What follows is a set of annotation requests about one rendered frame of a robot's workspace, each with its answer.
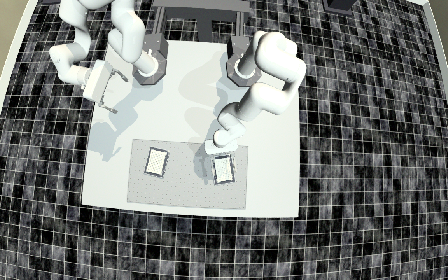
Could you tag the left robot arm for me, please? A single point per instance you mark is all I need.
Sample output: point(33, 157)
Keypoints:
point(275, 55)

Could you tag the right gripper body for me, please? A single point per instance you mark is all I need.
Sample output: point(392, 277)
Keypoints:
point(98, 80)

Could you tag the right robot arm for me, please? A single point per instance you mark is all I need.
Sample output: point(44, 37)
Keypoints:
point(126, 39)

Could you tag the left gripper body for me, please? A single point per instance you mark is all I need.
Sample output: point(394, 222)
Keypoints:
point(210, 148)

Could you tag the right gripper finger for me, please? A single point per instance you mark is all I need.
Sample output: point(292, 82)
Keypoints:
point(101, 104)
point(122, 76)

